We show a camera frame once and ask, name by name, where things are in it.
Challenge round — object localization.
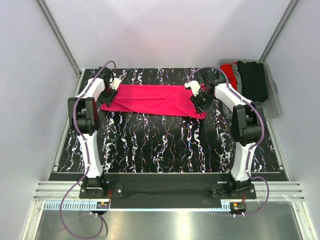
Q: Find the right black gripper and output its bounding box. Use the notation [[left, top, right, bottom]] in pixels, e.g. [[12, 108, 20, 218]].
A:
[[189, 89, 214, 115]]

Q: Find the magenta t shirt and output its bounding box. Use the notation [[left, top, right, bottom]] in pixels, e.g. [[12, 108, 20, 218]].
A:
[[100, 84, 207, 120]]

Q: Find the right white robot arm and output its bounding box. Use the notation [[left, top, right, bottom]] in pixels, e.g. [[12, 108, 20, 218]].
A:
[[184, 72, 265, 199]]

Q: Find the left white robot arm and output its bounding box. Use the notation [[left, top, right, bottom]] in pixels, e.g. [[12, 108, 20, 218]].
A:
[[67, 67, 120, 199]]

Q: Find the red folded t shirt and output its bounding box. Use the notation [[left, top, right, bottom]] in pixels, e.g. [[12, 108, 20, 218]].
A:
[[221, 63, 237, 90]]

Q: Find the grey folded t shirt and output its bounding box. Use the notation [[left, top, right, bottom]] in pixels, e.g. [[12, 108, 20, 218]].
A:
[[231, 62, 243, 94]]

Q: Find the black folded t shirt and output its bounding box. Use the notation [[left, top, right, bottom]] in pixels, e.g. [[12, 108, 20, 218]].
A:
[[237, 61, 269, 102]]

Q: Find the clear plastic bin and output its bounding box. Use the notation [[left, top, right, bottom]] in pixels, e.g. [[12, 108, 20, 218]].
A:
[[218, 59, 283, 119]]

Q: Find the left orange connector module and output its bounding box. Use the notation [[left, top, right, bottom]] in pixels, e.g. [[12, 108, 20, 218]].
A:
[[96, 201, 110, 209]]

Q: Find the orange connector module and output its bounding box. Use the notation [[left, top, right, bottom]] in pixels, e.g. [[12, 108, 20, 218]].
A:
[[230, 202, 247, 212], [96, 201, 110, 209]]

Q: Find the right orange connector module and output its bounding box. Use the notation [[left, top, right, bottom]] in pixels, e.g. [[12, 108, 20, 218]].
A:
[[230, 202, 247, 212]]

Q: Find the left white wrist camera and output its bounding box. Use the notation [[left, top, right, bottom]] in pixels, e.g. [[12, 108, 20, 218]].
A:
[[109, 77, 122, 91]]

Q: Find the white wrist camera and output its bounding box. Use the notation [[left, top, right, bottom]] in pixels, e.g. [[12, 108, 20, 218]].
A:
[[109, 77, 122, 91], [184, 80, 201, 97]]

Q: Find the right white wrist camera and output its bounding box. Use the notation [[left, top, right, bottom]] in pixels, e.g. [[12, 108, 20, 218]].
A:
[[184, 80, 201, 97]]

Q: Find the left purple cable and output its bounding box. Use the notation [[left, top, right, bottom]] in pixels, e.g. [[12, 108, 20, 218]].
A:
[[59, 60, 117, 240]]

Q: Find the purple cable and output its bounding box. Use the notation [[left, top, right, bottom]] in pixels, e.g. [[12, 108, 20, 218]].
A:
[[59, 60, 117, 240], [186, 66, 270, 217]]

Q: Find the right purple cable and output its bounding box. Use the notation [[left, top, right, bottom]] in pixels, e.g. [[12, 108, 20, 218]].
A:
[[186, 66, 270, 217]]

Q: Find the left aluminium corner post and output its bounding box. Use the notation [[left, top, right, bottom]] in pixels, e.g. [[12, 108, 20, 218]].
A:
[[35, 0, 82, 76]]

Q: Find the aluminium corner post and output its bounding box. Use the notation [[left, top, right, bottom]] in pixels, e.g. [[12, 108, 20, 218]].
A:
[[259, 0, 300, 62], [35, 0, 82, 76]]

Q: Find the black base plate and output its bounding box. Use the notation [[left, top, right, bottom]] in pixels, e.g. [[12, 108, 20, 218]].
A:
[[78, 172, 257, 200]]

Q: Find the aluminium frame rail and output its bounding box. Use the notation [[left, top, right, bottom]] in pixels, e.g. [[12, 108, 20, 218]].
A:
[[33, 181, 305, 202]]

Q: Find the right aluminium corner post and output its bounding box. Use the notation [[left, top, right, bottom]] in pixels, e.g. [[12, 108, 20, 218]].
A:
[[259, 0, 300, 62]]

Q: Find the white slotted cable duct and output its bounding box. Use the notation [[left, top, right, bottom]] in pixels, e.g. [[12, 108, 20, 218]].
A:
[[44, 200, 231, 212]]

